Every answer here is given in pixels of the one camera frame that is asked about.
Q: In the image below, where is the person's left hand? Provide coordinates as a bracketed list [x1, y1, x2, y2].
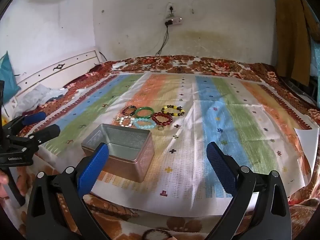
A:
[0, 170, 10, 197]

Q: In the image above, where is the dark brown bead bracelet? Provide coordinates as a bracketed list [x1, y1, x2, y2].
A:
[142, 229, 177, 240]

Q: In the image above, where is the dark red bead bracelet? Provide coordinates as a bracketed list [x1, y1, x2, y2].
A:
[152, 112, 173, 127]

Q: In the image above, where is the yellow and black bead bracelet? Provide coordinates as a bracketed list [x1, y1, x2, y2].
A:
[161, 104, 185, 117]

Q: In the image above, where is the teal pillow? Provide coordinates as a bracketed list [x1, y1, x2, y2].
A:
[0, 51, 22, 104]

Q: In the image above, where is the white plastic bag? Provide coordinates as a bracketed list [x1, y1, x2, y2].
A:
[12, 84, 69, 112]

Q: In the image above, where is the light blue bead bracelet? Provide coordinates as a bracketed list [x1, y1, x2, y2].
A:
[132, 117, 156, 130]

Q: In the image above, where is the hanging brown garment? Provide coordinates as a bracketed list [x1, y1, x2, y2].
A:
[275, 0, 320, 87]

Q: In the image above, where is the rectangular metal tin box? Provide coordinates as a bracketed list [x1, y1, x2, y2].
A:
[81, 123, 155, 183]

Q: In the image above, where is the white bed headboard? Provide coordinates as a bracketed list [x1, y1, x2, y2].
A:
[0, 50, 103, 120]

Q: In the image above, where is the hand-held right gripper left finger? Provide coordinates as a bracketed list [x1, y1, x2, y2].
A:
[26, 142, 110, 240]

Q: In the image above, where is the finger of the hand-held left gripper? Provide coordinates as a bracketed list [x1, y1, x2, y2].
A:
[5, 124, 61, 155]
[4, 112, 47, 137]

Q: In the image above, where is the white power strip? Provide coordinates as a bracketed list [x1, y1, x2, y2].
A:
[164, 17, 183, 26]

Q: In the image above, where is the blue dotted printed cloth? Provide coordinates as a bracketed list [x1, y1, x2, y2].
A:
[310, 37, 320, 78]

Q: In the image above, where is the black cable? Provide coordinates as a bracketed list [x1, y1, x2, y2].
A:
[155, 25, 169, 57]
[157, 25, 171, 55]

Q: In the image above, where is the white pearl bracelet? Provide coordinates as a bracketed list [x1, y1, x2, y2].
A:
[117, 116, 134, 128]

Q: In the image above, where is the multicolour bead bracelet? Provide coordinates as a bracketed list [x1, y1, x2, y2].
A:
[122, 106, 137, 117]

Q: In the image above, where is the green jade bangle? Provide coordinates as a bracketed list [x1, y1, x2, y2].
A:
[135, 107, 155, 119]

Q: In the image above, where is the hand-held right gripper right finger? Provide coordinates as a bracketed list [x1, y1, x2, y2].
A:
[206, 141, 293, 240]

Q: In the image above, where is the striped colourful cloth mat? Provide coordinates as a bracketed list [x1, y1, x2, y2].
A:
[40, 71, 320, 218]

